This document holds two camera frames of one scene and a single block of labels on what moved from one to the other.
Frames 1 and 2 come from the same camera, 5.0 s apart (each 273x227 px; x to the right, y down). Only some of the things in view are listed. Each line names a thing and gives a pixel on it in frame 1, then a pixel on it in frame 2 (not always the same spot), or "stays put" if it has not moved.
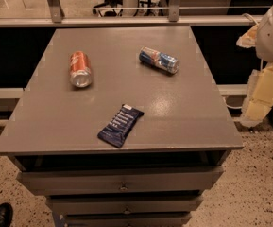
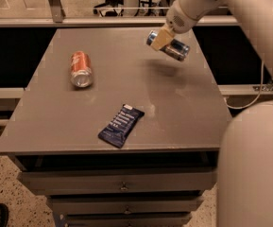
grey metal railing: (175, 18) stays put
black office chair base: (111, 0) stays put
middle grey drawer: (126, 205) stays put
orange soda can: (80, 69) stays put
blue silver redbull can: (159, 60) -> (176, 49)
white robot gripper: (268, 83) -> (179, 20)
